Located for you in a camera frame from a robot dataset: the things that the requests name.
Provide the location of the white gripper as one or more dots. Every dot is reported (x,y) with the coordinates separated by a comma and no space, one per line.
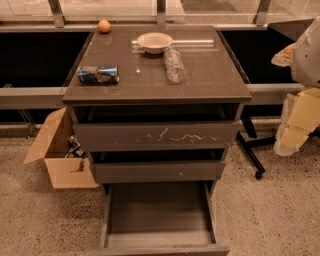
(307,61)

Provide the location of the blue silver redbull can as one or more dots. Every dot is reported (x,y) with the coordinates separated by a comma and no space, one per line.
(98,74)

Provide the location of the grey drawer cabinet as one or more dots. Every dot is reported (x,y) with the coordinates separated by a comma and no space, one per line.
(212,90)

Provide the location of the grey top drawer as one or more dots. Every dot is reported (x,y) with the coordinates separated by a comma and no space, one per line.
(156,136)

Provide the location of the grey middle drawer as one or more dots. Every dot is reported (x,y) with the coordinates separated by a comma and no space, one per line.
(157,171)

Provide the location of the grey open bottom drawer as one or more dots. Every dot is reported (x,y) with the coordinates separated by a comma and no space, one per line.
(159,219)

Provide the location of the dark side table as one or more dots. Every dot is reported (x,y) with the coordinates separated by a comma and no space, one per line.
(291,29)

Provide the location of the black rolling stand base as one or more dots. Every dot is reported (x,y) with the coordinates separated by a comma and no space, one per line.
(248,146)

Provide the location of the clear plastic bottle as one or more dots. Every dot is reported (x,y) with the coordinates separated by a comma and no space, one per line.
(174,65)

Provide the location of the white bowl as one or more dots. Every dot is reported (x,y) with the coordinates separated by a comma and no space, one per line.
(154,43)

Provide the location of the orange fruit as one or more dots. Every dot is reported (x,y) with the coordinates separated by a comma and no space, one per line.
(104,26)

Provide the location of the items inside cardboard box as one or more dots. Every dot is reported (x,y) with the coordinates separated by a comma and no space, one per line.
(75,150)

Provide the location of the open cardboard box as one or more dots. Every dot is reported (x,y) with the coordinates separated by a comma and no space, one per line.
(52,146)

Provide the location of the metal window railing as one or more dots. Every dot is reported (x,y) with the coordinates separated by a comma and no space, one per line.
(84,15)

